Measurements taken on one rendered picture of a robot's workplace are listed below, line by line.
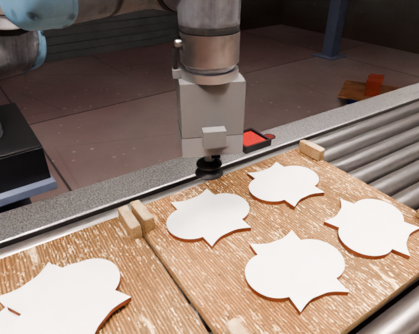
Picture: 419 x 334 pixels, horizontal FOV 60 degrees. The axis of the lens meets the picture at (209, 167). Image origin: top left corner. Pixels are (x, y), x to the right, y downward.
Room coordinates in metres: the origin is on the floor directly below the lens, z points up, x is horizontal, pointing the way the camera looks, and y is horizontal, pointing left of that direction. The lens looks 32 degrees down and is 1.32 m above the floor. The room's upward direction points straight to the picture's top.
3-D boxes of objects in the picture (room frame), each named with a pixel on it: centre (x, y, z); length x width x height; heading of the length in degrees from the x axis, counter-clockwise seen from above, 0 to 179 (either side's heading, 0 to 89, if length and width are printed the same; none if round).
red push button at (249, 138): (0.76, -0.09, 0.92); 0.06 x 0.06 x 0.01; 33
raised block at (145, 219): (0.45, 0.11, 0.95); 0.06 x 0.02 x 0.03; 34
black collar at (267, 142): (0.76, -0.09, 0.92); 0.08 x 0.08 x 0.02; 33
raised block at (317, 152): (0.67, -0.22, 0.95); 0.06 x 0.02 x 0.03; 34
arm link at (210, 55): (0.46, 0.00, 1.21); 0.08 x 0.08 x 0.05
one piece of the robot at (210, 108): (0.45, 0.00, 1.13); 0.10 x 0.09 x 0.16; 9
